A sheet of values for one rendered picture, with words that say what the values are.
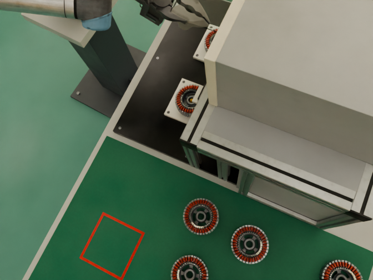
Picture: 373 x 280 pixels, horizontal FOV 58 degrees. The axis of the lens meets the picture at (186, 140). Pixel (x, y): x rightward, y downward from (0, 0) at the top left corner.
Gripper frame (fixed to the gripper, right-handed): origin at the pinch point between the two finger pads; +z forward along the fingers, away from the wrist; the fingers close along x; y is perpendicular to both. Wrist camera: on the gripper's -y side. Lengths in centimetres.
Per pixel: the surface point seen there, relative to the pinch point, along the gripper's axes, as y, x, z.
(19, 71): 170, -2, -78
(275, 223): 27, 30, 51
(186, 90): 39.7, 1.7, 8.7
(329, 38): -20.4, 2.7, 19.2
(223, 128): 3.7, 19.1, 15.5
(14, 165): 156, 53, -48
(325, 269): 17, 36, 65
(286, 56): -17.9, 8.8, 14.0
